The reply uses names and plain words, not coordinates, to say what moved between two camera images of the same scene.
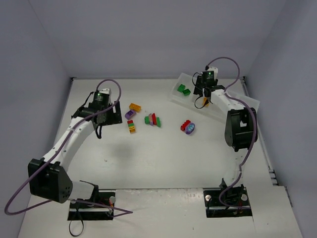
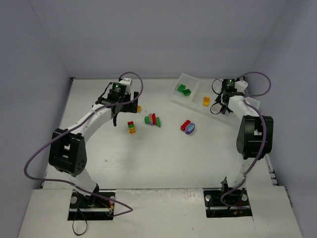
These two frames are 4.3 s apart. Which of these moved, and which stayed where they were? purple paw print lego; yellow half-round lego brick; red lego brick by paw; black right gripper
Moved: black right gripper
Stayed: purple paw print lego; yellow half-round lego brick; red lego brick by paw
